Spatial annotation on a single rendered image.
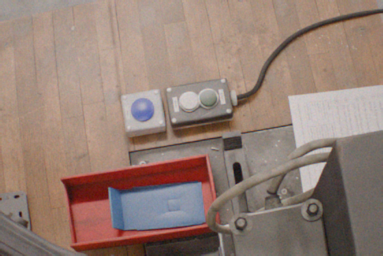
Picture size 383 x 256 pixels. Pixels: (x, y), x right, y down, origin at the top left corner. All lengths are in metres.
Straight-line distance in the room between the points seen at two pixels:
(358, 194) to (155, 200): 0.79
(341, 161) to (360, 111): 0.81
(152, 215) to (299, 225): 0.64
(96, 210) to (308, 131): 0.39
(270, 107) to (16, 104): 0.46
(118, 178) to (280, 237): 0.67
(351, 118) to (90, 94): 0.46
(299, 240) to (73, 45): 0.84
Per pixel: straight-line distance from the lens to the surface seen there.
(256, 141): 1.46
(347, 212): 0.67
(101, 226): 1.43
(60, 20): 1.57
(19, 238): 1.03
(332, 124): 1.47
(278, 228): 0.80
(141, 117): 1.44
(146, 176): 1.44
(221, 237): 1.17
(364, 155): 0.68
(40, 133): 1.50
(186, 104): 1.44
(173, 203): 1.42
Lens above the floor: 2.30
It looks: 73 degrees down
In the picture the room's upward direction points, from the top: 7 degrees counter-clockwise
